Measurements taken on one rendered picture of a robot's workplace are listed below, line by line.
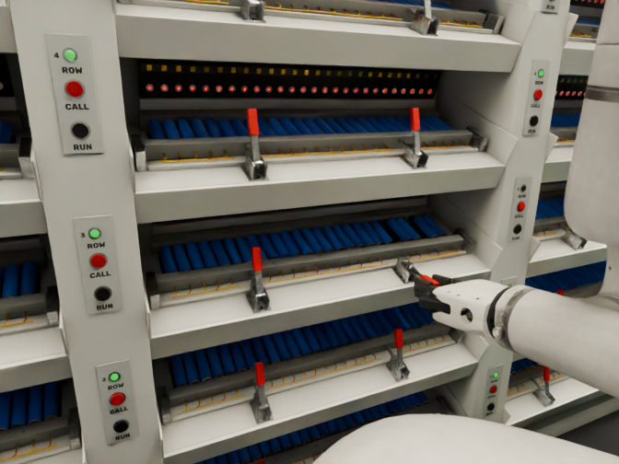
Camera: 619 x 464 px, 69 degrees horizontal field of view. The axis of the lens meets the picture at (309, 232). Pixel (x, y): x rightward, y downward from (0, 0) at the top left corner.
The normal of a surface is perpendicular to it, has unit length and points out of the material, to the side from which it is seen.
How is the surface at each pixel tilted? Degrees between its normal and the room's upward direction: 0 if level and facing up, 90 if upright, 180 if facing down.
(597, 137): 93
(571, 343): 75
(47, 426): 21
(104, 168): 90
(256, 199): 111
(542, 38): 90
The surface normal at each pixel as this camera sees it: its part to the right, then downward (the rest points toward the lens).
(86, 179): 0.42, 0.27
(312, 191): 0.39, 0.60
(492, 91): -0.91, 0.11
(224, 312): 0.16, -0.80
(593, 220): -0.77, 0.33
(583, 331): -0.75, -0.51
